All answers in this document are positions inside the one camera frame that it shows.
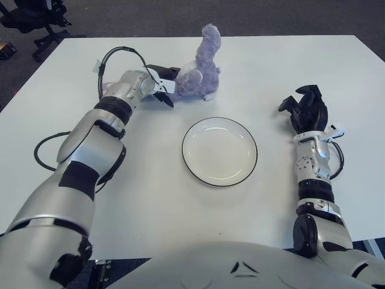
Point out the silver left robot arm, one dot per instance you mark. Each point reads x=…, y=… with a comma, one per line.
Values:
x=84, y=150

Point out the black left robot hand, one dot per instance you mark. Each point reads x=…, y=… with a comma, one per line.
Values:
x=164, y=71

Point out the white plate with black rim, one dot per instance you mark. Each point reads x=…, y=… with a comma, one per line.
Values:
x=219, y=152

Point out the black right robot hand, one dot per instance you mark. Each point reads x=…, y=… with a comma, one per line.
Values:
x=309, y=114

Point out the purple plush bunny doll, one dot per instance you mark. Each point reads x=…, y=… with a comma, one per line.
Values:
x=207, y=69

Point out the grey robot torso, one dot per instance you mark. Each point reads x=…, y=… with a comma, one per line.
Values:
x=240, y=268

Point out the grey metal table leg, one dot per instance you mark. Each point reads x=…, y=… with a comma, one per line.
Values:
x=373, y=248

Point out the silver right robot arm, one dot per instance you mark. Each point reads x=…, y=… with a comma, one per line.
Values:
x=316, y=162

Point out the black metal bracket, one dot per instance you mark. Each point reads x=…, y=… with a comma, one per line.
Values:
x=103, y=269

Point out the yellow and black box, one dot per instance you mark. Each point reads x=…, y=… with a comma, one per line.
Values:
x=6, y=51

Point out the black office chair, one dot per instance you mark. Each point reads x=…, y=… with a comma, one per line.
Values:
x=18, y=21

